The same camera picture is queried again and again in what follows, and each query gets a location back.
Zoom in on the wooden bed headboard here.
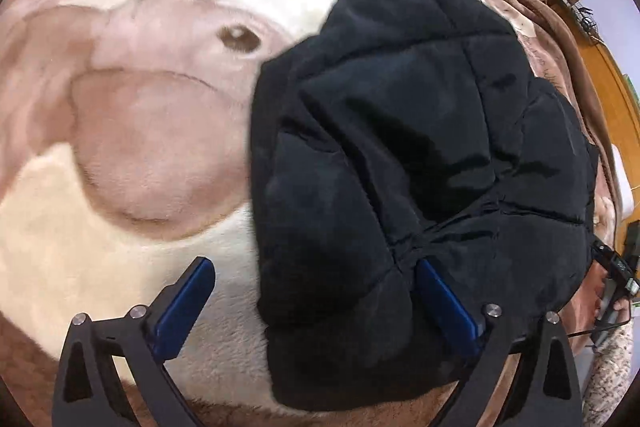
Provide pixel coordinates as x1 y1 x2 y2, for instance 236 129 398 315
570 22 640 188

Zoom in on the person's right hand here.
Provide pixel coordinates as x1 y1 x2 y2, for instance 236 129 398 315
580 267 630 323

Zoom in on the brown printed fleece blanket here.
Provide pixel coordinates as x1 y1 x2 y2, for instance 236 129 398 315
0 0 631 427

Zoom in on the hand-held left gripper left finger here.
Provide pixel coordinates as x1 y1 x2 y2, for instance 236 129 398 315
52 257 217 427

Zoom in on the white pillow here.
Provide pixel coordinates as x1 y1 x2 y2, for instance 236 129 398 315
612 146 638 210

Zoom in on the power strip with plugs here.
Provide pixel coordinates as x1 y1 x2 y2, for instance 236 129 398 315
550 0 603 42

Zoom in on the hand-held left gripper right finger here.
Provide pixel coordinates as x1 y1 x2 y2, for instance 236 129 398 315
416 258 583 427

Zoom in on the person's patterned clothing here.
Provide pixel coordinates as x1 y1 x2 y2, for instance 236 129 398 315
582 322 640 427

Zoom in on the black puffer jacket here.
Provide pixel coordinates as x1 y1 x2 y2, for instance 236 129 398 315
247 0 601 412

